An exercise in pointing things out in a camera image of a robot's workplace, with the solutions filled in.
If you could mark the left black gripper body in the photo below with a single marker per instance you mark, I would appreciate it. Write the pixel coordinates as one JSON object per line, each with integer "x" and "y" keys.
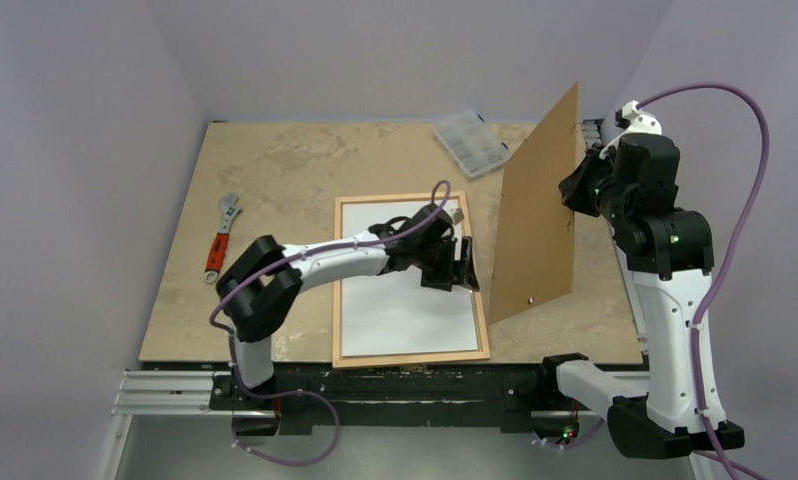
{"x": 441, "y": 252}

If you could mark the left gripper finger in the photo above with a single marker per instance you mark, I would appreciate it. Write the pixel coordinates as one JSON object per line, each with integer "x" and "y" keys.
{"x": 437, "y": 279}
{"x": 466, "y": 274}

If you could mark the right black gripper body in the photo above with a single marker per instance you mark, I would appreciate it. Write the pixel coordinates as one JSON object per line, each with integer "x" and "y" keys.
{"x": 578, "y": 187}

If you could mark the building photo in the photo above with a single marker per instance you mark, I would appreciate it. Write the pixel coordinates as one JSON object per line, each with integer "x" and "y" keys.
{"x": 393, "y": 316}

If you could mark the brown hardboard backing board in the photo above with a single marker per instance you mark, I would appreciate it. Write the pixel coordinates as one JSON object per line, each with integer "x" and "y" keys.
{"x": 534, "y": 247}

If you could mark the light wooden picture frame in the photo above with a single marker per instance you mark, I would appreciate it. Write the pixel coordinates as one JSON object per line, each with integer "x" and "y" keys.
{"x": 356, "y": 213}

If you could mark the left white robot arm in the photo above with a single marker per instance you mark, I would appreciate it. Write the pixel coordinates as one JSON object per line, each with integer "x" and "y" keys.
{"x": 257, "y": 292}

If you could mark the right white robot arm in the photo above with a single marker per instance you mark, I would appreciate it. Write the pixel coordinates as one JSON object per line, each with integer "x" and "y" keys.
{"x": 668, "y": 252}

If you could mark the clear plastic organizer box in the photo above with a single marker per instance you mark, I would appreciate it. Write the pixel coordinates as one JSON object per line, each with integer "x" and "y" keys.
{"x": 472, "y": 143}

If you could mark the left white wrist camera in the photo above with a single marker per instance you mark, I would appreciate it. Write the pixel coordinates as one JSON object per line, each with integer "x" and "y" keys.
{"x": 456, "y": 215}

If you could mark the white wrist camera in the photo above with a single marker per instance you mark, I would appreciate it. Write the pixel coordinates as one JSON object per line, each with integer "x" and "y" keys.
{"x": 631, "y": 119}
{"x": 456, "y": 215}

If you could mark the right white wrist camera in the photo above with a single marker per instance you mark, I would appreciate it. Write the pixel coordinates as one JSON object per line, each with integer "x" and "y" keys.
{"x": 631, "y": 119}

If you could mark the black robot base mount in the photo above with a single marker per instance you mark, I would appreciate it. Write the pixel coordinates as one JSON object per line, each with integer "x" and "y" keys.
{"x": 513, "y": 398}

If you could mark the red handled adjustable wrench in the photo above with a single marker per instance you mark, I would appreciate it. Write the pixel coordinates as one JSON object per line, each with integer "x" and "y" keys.
{"x": 229, "y": 209}

